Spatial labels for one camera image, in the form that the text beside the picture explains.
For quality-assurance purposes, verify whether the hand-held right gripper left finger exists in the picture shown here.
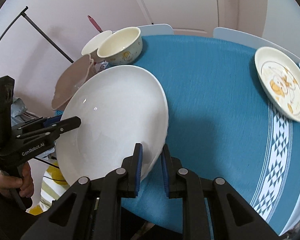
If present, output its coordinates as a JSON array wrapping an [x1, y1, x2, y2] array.
[[21, 143, 143, 240]]

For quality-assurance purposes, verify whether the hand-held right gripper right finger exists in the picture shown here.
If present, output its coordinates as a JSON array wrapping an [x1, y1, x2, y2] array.
[[161, 144, 288, 240]]

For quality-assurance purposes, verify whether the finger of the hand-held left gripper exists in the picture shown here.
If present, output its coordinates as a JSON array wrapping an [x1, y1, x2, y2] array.
[[11, 116, 63, 131], [15, 116, 82, 141]]

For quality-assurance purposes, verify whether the large white plate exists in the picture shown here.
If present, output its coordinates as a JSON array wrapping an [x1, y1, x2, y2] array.
[[54, 65, 169, 186]]

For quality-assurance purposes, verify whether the brown plate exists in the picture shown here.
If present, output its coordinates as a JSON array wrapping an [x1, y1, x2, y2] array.
[[51, 54, 97, 110]]

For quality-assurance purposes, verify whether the plain white bowl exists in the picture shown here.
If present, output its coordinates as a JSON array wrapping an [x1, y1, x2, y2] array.
[[81, 30, 113, 63]]

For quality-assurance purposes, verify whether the cream bowl with cartoon print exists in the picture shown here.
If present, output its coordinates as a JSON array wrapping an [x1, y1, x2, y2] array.
[[97, 27, 143, 65]]

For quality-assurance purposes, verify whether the cream plate with cartoon print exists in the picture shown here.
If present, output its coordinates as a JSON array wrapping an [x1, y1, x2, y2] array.
[[254, 46, 300, 123]]

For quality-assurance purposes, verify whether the person's left hand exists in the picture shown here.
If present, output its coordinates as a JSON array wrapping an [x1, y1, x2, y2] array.
[[0, 162, 34, 198]]

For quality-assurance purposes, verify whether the light blue denim cloth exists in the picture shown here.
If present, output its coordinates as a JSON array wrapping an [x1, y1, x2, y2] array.
[[11, 97, 43, 122]]

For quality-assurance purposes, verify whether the yellow striped cloth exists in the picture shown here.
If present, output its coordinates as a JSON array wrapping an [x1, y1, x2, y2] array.
[[27, 164, 68, 216]]

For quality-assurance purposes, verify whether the thin black curved rod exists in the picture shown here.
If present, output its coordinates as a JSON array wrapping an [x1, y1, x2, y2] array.
[[0, 7, 28, 57]]

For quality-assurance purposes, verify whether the black metal pole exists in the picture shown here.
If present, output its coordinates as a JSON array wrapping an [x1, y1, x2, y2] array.
[[19, 6, 74, 63]]

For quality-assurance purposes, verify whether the blue tablecloth with white border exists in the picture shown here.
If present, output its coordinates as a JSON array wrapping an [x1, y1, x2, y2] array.
[[104, 34, 300, 237]]

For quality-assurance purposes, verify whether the white chair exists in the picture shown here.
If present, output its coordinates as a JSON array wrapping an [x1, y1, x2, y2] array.
[[213, 27, 300, 63], [137, 24, 173, 37]]

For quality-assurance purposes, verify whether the white door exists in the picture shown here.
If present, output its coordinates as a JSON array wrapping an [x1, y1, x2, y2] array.
[[125, 0, 240, 36]]

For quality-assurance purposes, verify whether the thin black cable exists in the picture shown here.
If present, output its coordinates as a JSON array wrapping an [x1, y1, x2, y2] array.
[[34, 156, 67, 183]]

